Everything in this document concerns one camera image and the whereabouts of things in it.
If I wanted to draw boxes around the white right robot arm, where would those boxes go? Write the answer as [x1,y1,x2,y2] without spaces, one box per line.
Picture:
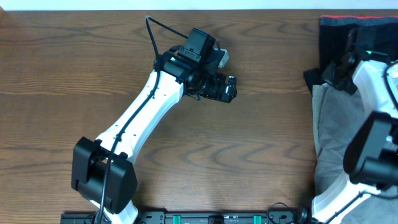
[297,50,397,223]

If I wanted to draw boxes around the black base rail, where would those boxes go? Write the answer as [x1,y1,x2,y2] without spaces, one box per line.
[60,210,312,224]

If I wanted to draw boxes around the black garment red waistband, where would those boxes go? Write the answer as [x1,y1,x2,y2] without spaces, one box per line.
[303,15,397,91]

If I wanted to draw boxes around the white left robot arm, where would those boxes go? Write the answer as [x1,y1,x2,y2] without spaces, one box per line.
[71,46,237,223]

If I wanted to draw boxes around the grey shorts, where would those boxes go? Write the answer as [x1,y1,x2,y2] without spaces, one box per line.
[312,85,397,224]

